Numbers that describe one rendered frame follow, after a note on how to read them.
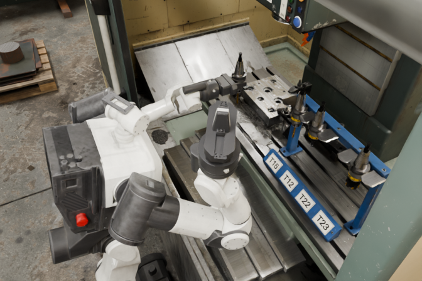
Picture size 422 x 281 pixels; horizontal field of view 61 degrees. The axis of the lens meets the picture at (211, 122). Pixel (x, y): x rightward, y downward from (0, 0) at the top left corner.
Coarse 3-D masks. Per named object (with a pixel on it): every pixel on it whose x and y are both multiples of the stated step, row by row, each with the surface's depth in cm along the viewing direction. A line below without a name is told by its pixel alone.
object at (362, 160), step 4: (360, 152) 114; (364, 152) 113; (368, 152) 113; (360, 156) 114; (364, 156) 114; (368, 156) 113; (356, 160) 117; (360, 160) 115; (364, 160) 114; (368, 160) 115; (356, 164) 117; (360, 164) 116; (364, 164) 115; (360, 168) 116; (364, 168) 116
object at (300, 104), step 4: (300, 92) 136; (300, 96) 135; (304, 96) 135; (296, 100) 138; (300, 100) 136; (304, 100) 136; (296, 104) 138; (300, 104) 137; (304, 104) 137; (296, 108) 138; (300, 108) 138; (304, 108) 138
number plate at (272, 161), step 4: (272, 156) 158; (268, 160) 159; (272, 160) 158; (276, 160) 156; (268, 164) 159; (272, 164) 157; (276, 164) 156; (280, 164) 154; (272, 168) 157; (276, 168) 155
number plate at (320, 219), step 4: (320, 212) 137; (316, 216) 137; (320, 216) 136; (324, 216) 135; (316, 220) 137; (320, 220) 136; (324, 220) 135; (328, 220) 134; (316, 224) 136; (320, 224) 135; (324, 224) 134; (328, 224) 133; (332, 224) 132; (320, 228) 135; (324, 228) 134; (328, 228) 133; (324, 232) 134
